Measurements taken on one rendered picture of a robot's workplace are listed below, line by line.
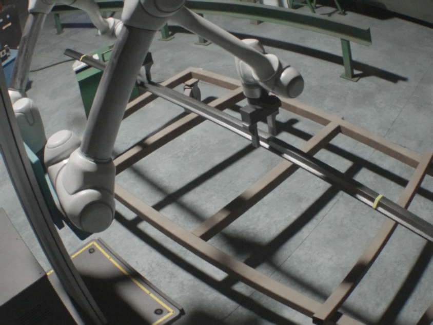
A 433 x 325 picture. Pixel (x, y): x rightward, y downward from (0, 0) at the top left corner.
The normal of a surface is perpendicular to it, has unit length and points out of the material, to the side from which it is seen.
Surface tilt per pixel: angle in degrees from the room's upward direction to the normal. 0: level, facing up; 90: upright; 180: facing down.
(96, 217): 95
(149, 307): 0
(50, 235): 90
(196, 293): 0
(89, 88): 90
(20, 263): 0
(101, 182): 81
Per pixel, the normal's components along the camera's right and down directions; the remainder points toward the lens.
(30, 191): 0.67, 0.36
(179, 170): -0.15, -0.79
